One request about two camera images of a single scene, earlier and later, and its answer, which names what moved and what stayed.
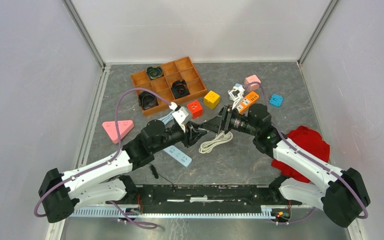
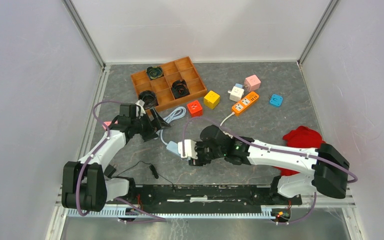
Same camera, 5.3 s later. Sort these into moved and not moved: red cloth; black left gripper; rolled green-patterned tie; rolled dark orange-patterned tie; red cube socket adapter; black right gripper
Moved: black right gripper; black left gripper
Not moved: rolled green-patterned tie; red cube socket adapter; rolled dark orange-patterned tie; red cloth
